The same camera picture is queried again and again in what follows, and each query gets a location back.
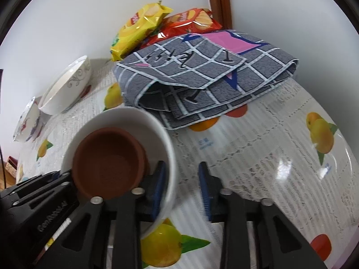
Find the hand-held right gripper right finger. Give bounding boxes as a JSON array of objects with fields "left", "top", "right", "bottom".
[{"left": 198, "top": 161, "right": 328, "bottom": 269}]

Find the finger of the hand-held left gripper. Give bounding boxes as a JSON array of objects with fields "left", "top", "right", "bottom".
[
  {"left": 13, "top": 182, "right": 79, "bottom": 220},
  {"left": 11, "top": 170, "right": 73, "bottom": 198}
]

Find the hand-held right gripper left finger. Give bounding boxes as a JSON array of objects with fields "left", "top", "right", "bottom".
[{"left": 36, "top": 161, "right": 169, "bottom": 269}]

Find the plain white bowl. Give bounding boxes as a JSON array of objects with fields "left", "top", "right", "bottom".
[{"left": 60, "top": 107, "right": 177, "bottom": 240}]

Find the brown bowl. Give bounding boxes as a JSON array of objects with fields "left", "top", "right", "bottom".
[{"left": 72, "top": 127, "right": 149, "bottom": 202}]

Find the patterned box with red lid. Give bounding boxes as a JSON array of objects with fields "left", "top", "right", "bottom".
[{"left": 5, "top": 155, "right": 19, "bottom": 178}]

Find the blue crane print bowl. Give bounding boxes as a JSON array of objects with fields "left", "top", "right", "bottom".
[{"left": 13, "top": 97, "right": 45, "bottom": 143}]

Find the fruit-print lace tablecloth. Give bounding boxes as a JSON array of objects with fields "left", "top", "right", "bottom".
[{"left": 15, "top": 59, "right": 359, "bottom": 269}]

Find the large white scroll-pattern bowl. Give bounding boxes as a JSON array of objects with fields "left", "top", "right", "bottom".
[{"left": 38, "top": 56, "right": 93, "bottom": 115}]

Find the grey checked cloth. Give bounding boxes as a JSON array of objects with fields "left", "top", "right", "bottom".
[{"left": 114, "top": 29, "right": 300, "bottom": 131}]

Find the yellow snack packet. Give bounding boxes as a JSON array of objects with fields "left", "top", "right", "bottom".
[{"left": 110, "top": 0, "right": 174, "bottom": 62}]

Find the red snack packet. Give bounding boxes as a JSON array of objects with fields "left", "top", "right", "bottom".
[{"left": 139, "top": 8, "right": 223, "bottom": 48}]

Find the brown wooden door frame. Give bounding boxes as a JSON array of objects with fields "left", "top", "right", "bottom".
[{"left": 204, "top": 0, "right": 233, "bottom": 31}]

